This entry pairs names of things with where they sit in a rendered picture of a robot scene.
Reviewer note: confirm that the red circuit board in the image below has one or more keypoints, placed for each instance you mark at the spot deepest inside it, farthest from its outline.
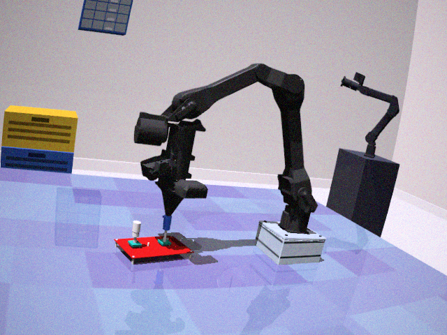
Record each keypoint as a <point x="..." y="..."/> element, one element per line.
<point x="144" y="247"/>

